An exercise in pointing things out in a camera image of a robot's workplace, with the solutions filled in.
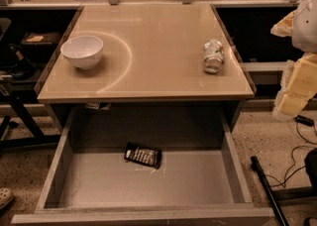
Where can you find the grey counter cabinet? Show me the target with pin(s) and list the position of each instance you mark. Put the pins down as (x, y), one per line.
(152, 52)

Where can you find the grey shelf rail right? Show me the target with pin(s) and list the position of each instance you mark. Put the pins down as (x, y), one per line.
(265, 73)

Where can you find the white ceramic bowl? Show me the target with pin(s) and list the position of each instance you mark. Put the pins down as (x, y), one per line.
(83, 52)

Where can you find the crushed silver soda can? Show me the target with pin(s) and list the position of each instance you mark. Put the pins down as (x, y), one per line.
(213, 56)

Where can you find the open grey drawer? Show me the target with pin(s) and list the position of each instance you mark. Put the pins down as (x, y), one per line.
(200, 181)

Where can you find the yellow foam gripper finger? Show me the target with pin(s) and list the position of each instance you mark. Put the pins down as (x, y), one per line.
(284, 27)
(298, 85)

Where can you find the dark box with label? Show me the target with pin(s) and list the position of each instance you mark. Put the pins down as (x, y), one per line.
(40, 41)

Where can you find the white perforated shoe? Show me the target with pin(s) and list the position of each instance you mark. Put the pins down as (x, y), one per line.
(6, 196)

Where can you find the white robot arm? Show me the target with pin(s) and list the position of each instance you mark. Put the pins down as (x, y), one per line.
(304, 30)

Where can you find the black metal stand leg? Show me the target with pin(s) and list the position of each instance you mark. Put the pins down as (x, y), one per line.
(278, 213)

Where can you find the black side table frame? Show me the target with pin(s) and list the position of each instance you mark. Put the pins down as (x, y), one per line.
(38, 137)

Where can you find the black power adapter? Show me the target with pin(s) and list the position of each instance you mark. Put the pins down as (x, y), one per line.
(304, 120)

